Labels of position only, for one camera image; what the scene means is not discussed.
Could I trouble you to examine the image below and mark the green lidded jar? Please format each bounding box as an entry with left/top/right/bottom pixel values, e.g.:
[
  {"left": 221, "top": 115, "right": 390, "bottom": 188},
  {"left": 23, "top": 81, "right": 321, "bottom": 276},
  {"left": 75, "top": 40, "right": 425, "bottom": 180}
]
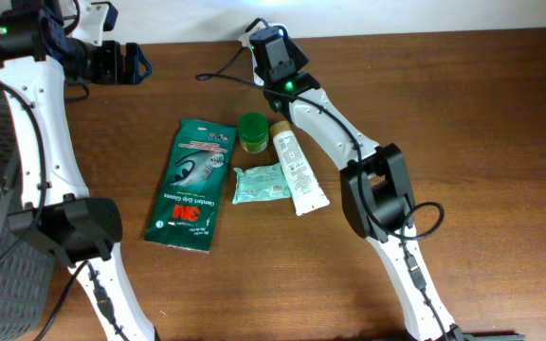
[{"left": 237, "top": 112, "right": 269, "bottom": 153}]

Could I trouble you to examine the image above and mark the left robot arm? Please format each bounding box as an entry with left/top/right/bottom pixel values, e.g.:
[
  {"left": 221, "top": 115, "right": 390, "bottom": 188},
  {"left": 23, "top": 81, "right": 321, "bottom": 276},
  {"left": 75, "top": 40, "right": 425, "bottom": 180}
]
[{"left": 0, "top": 1, "right": 157, "bottom": 340}]

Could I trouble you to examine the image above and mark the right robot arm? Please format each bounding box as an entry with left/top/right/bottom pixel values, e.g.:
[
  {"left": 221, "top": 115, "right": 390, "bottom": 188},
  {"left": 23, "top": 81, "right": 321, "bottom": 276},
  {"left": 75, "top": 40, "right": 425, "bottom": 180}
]
[{"left": 239, "top": 19, "right": 480, "bottom": 340}]

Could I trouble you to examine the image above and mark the light green wipes pack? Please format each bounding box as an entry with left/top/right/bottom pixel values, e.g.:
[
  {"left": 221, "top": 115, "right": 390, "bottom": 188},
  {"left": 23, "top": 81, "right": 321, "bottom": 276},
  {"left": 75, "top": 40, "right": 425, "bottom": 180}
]
[{"left": 232, "top": 163, "right": 291, "bottom": 205}]

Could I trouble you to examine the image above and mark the white cream tube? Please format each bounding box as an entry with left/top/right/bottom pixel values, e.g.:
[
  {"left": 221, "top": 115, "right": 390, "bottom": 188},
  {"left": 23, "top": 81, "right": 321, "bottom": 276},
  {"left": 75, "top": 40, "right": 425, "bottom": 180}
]
[{"left": 270, "top": 121, "right": 330, "bottom": 216}]

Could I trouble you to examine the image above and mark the green 3M gloves packet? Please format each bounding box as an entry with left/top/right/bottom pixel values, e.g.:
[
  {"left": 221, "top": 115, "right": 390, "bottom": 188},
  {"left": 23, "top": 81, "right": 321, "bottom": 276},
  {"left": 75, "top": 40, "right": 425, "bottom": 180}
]
[{"left": 144, "top": 119, "right": 237, "bottom": 253}]

